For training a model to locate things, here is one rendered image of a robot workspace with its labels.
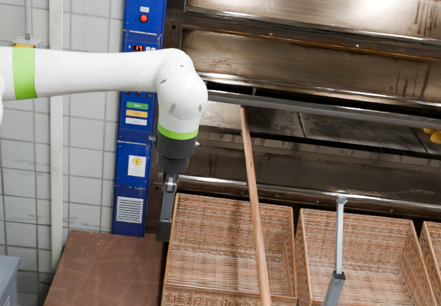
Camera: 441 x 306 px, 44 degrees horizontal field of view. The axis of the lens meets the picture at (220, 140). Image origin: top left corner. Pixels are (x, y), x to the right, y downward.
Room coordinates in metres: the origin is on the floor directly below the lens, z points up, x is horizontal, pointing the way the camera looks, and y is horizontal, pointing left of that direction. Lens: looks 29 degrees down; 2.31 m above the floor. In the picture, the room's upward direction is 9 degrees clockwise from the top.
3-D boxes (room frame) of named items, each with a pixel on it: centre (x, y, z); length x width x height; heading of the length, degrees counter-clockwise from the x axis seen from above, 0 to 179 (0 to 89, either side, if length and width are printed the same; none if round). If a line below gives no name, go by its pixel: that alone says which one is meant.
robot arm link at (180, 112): (1.11, 0.10, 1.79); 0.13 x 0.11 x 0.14; 20
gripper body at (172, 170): (1.10, 0.10, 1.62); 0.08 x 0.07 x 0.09; 6
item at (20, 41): (2.04, 0.82, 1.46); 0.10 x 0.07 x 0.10; 95
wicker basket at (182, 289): (1.90, -0.12, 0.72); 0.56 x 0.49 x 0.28; 94
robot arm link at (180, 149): (1.10, 0.11, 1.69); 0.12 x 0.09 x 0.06; 96
